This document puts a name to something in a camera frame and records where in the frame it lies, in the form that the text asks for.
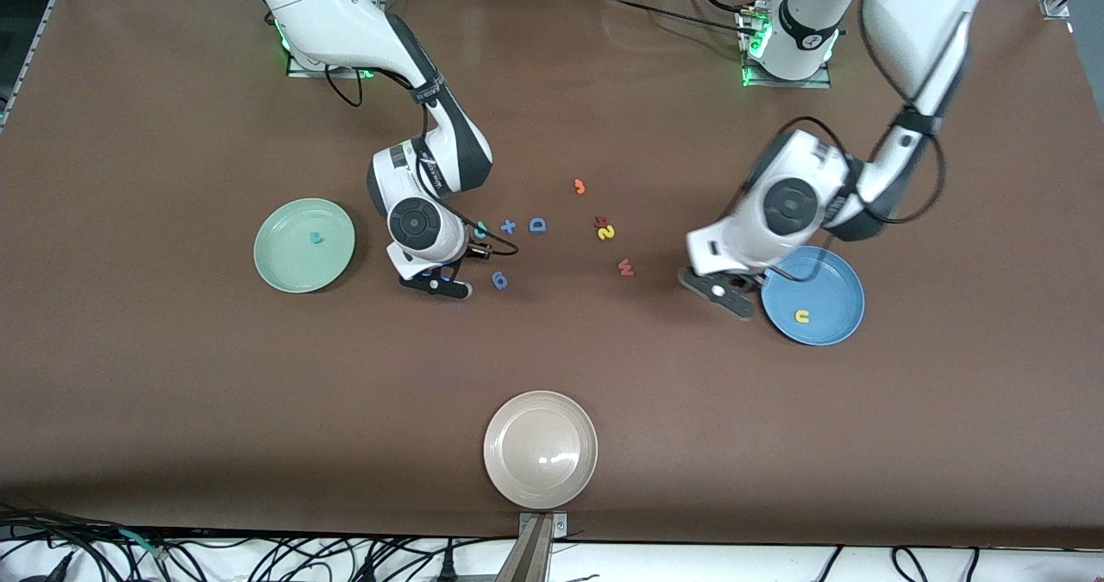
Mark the pink foam letter w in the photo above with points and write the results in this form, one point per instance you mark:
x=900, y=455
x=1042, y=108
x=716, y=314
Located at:
x=625, y=268

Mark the pale green plate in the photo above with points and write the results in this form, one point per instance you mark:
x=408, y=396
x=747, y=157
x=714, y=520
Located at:
x=293, y=263

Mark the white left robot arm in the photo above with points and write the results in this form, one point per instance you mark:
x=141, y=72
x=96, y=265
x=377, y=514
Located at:
x=914, y=13

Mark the blue plate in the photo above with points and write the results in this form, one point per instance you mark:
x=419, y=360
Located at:
x=832, y=302

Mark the blue foam number six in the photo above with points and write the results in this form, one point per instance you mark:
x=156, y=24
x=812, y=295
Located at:
x=496, y=275

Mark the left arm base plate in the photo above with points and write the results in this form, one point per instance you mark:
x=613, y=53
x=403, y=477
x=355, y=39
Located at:
x=819, y=84

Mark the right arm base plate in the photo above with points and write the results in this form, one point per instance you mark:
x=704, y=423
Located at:
x=297, y=71

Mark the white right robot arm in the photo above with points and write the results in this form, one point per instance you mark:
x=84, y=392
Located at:
x=328, y=13

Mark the beige plate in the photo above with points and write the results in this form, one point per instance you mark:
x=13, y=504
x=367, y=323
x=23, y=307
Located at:
x=540, y=450

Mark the aluminium profile post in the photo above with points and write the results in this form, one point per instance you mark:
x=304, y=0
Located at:
x=535, y=556

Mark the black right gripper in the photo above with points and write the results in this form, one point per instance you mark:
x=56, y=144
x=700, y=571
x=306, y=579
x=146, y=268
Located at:
x=467, y=253

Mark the black power plug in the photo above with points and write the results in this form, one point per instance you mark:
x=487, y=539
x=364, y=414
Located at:
x=448, y=569

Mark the blue foam letter D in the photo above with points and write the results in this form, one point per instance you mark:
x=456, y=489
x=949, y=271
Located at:
x=532, y=225

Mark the brown table cloth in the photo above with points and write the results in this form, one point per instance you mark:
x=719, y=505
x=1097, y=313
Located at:
x=259, y=392

